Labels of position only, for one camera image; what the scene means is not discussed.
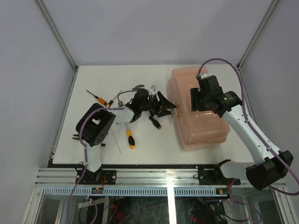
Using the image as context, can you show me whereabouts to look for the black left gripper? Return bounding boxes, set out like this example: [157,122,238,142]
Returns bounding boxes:
[140,91,176,117]

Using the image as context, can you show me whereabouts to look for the orange black handle pliers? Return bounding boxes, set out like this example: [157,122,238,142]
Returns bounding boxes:
[72,134,106,147]

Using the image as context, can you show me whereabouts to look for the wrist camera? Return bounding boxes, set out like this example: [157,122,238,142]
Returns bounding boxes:
[149,85,157,94]
[196,73,213,80]

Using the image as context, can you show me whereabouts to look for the claw hammer black handle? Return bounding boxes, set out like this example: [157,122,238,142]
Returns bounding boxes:
[132,84,145,91]

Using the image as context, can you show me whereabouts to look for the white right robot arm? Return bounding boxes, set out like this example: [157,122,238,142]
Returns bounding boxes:
[190,73,293,190]

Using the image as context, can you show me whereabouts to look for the aluminium front rail frame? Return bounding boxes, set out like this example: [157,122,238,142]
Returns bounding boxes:
[35,167,287,187]

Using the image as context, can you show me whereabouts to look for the black yellow screwdriver upper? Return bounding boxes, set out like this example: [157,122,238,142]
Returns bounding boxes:
[105,90,122,107]

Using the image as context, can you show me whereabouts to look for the pink translucent plastic toolbox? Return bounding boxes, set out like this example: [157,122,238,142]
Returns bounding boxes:
[169,67,230,151]

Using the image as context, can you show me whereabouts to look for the aluminium corner post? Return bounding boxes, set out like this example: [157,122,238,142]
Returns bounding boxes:
[35,0,78,70]
[237,0,281,68]

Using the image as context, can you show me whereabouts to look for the small orange handle screwdriver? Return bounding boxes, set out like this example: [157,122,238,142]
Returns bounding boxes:
[86,90,107,105]

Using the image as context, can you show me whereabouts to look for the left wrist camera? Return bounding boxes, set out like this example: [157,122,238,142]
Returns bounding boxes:
[149,85,157,94]

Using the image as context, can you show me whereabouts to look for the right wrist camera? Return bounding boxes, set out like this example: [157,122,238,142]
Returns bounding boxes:
[196,73,213,80]

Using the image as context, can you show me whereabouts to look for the slotted grey cable duct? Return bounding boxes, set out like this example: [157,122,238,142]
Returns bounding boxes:
[44,187,217,196]

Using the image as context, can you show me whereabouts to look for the left aluminium corner post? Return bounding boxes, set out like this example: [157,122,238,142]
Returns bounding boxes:
[35,0,78,70]

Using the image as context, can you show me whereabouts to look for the yellow black screwdriver lower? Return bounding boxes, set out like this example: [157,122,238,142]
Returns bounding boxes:
[125,123,135,149]

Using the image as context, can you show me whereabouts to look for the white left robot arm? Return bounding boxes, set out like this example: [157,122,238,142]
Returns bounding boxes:
[73,85,176,184]

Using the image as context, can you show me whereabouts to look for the black orange tip screwdriver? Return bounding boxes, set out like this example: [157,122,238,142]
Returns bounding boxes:
[149,116,162,130]

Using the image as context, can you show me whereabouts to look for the right aluminium corner post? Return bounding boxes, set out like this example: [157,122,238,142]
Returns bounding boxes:
[237,0,281,68]

